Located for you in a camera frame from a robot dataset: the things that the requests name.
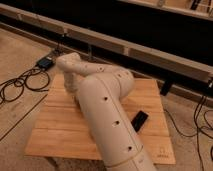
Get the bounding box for black rectangular remote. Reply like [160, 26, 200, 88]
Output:
[131, 111, 148, 132]

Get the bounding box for wooden board table top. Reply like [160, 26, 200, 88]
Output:
[25, 74, 176, 164]

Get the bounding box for long wooden rail frame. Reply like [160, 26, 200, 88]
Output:
[0, 2, 213, 81]

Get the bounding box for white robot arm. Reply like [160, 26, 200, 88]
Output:
[56, 53, 157, 171]

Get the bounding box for black power adapter box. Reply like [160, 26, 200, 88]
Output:
[36, 57, 54, 70]

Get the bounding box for black coiled floor cable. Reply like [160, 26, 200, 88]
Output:
[0, 66, 52, 105]

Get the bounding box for black cables at right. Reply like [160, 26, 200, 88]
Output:
[163, 76, 213, 171]

